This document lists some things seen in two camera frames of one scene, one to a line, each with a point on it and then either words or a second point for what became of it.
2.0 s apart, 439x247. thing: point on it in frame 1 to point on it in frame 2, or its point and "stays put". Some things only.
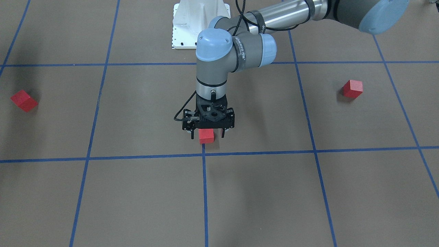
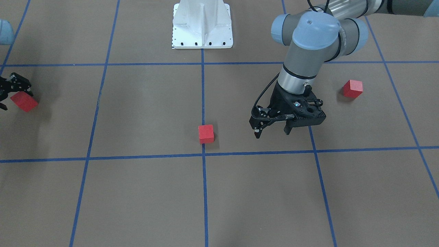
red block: x=23 y=99 stays put
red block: x=206 y=136 stays put
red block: x=353 y=89 stays put
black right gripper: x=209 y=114 to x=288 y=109
